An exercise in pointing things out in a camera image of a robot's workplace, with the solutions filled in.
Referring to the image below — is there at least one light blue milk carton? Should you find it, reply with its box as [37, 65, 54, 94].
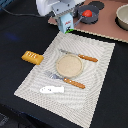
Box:
[58, 13, 74, 33]

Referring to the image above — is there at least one wooden handled toy fork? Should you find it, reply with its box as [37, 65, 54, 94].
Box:
[44, 71, 85, 89]

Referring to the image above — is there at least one cream bowl on stove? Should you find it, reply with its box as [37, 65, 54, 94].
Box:
[116, 4, 128, 30]

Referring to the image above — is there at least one round wooden plate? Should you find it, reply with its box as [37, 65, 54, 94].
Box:
[56, 54, 83, 78]

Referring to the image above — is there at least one grey toy frying pan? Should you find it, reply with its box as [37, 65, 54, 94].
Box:
[74, 5, 99, 26]

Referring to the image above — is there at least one toy bread loaf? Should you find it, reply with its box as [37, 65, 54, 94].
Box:
[22, 51, 44, 65]

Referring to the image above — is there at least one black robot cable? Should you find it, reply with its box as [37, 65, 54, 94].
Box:
[0, 4, 43, 18]

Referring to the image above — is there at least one red toy tomato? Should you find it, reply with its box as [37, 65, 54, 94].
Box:
[82, 10, 92, 17]

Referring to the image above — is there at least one black burner disc back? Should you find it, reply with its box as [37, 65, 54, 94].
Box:
[88, 1, 104, 10]

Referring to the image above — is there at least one pink toy stove top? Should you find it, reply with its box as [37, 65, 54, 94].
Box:
[47, 0, 128, 44]

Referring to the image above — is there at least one wooden handled toy knife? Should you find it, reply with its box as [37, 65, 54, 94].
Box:
[59, 49, 98, 62]

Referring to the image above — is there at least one beige woven placemat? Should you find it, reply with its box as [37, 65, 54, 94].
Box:
[14, 32, 115, 128]

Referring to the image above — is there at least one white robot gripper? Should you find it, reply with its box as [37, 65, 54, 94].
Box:
[36, 0, 85, 18]

